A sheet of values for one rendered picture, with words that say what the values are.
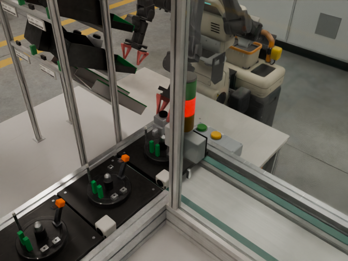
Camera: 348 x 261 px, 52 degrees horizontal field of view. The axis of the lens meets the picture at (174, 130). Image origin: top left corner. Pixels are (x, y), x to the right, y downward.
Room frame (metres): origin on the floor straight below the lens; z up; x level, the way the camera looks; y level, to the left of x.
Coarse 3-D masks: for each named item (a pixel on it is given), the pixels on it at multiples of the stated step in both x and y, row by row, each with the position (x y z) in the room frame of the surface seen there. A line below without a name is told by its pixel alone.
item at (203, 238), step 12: (132, 168) 0.89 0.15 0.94; (168, 204) 0.72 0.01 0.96; (168, 216) 0.71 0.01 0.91; (180, 216) 0.68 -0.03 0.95; (180, 228) 0.68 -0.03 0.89; (192, 228) 0.65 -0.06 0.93; (204, 228) 0.63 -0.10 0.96; (192, 240) 0.65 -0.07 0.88; (204, 240) 0.62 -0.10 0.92; (216, 240) 0.59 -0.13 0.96; (216, 252) 0.59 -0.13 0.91; (228, 252) 0.56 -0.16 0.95
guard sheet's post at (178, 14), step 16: (176, 0) 0.72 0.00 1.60; (176, 16) 0.72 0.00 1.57; (176, 32) 0.72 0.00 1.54; (176, 48) 0.70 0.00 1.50; (176, 64) 0.70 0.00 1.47; (176, 80) 0.70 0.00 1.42; (176, 96) 0.70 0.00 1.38; (176, 112) 0.70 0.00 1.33; (176, 128) 0.70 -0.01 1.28; (176, 144) 0.70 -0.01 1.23; (176, 160) 0.70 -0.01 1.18; (176, 176) 0.70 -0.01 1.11; (176, 192) 0.70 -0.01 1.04; (176, 208) 0.70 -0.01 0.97
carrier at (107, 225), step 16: (112, 160) 0.90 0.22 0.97; (96, 176) 0.81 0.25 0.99; (112, 176) 0.81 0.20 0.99; (128, 176) 0.83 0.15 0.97; (64, 192) 0.75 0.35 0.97; (80, 192) 0.75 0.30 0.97; (96, 192) 0.73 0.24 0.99; (112, 192) 0.74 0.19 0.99; (128, 192) 0.74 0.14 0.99; (144, 192) 0.76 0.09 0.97; (160, 192) 0.77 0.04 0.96; (80, 208) 0.69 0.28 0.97; (96, 208) 0.69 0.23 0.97; (112, 208) 0.69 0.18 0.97; (128, 208) 0.69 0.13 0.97; (96, 224) 0.62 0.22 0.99; (112, 224) 0.62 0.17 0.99
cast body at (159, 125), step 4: (160, 112) 0.96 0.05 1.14; (164, 112) 0.96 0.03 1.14; (156, 116) 0.96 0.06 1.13; (160, 116) 0.95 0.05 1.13; (164, 116) 0.95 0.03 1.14; (156, 120) 0.95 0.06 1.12; (160, 120) 0.94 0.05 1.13; (164, 120) 0.94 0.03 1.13; (156, 124) 0.95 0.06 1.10; (160, 124) 0.94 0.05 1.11; (164, 124) 0.94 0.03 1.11; (156, 128) 0.94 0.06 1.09; (160, 128) 0.93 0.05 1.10; (164, 128) 0.94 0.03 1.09; (152, 132) 0.93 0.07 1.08; (156, 132) 0.93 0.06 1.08; (160, 132) 0.93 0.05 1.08; (164, 132) 0.94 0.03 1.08
